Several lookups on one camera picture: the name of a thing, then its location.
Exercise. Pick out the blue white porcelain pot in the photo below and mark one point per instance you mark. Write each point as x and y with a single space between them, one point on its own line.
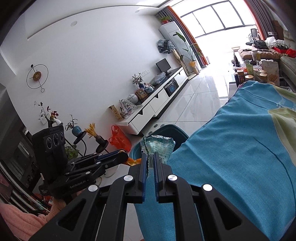
149 88

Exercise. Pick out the tall plant yellow pot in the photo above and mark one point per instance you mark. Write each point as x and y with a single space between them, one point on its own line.
192 62

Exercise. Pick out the group of jars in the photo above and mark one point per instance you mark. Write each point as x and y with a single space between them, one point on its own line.
248 77

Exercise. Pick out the grey green sofa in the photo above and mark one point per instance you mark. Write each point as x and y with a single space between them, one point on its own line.
289 64

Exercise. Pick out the model ship in plastic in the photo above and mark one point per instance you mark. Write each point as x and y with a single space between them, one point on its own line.
127 107

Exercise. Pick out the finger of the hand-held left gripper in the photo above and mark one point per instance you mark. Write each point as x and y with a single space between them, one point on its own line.
108 157
90 171

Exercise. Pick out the large window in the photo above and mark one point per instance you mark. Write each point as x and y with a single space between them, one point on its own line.
215 16

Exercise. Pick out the small potted plant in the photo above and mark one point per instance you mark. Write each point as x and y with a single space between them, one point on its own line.
164 19

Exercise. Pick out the red cloth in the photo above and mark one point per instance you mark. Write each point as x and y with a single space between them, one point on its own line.
291 52

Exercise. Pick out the kraft paper bag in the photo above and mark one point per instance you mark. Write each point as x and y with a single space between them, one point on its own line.
271 71

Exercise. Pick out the white standing air conditioner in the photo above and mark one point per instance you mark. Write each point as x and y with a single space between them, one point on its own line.
172 31

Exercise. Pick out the tall yellow box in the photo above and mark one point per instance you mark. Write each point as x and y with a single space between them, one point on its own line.
115 112

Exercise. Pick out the orange plastic bag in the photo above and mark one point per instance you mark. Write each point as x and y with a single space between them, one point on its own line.
120 140

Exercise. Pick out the black plant stand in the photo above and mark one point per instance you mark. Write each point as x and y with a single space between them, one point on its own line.
83 144

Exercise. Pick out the white TV cabinet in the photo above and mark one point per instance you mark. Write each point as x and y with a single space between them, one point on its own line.
150 106

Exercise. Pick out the white bathroom scale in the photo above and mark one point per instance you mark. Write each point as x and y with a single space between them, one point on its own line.
155 127

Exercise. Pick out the clear plastic bag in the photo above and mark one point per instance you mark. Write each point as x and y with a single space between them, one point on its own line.
158 78

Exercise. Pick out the plant in round blue vase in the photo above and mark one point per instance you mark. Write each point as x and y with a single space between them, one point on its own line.
75 129

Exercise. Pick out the flowers in white vase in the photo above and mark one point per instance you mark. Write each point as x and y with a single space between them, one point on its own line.
49 115

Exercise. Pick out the orange peel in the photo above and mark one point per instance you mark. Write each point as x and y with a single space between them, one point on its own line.
133 161

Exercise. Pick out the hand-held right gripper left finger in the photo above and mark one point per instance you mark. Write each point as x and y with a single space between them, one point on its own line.
144 190

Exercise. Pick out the yellow wheat dark vase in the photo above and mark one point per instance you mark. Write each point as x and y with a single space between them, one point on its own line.
96 136

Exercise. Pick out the dark shelf unit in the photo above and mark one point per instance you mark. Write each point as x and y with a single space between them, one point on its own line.
13 150

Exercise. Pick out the green box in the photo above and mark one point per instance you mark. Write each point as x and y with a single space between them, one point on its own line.
249 68

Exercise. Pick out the blue floral blanket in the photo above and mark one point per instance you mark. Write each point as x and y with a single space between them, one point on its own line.
231 150

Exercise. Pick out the white round stand base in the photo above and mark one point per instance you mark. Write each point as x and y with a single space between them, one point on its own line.
111 172

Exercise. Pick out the green leafy plant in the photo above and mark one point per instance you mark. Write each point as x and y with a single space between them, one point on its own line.
71 151

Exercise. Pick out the black monitor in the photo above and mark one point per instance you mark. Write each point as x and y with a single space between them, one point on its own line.
163 65

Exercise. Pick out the grey orange curtain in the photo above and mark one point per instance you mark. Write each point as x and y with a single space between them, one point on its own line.
263 16
185 34

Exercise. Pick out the teal plastic bin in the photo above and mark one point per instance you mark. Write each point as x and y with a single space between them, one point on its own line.
166 129

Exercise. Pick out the clear plastic snack packet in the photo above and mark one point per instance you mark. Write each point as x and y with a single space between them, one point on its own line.
159 146

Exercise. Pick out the white ceramic jar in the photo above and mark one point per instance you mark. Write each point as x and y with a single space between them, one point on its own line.
133 98

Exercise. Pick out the brown cardboard boxes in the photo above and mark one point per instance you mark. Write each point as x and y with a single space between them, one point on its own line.
277 27

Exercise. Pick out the glass coffee table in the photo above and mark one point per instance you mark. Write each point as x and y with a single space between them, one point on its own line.
236 78

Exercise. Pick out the wooden photo frame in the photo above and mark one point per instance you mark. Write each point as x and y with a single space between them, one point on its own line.
141 93

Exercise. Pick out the small desk fan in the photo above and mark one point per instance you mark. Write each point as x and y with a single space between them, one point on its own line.
251 36

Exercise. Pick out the white clothes pile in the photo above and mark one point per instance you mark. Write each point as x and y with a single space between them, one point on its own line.
274 42

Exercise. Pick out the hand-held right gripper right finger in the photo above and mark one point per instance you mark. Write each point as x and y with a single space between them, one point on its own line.
156 187

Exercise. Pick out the person's left forearm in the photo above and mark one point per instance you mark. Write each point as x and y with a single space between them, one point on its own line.
16 217

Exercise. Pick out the black office chair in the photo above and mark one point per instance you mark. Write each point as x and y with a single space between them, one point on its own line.
254 34

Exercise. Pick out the brown ottoman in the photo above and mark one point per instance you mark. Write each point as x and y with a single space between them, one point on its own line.
259 53

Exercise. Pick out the fan with patterned cover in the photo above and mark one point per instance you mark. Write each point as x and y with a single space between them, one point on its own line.
165 46

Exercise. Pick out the wall outlet panel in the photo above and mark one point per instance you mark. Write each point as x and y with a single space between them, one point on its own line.
144 73

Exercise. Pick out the black bag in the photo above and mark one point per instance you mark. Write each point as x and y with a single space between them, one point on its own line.
259 44

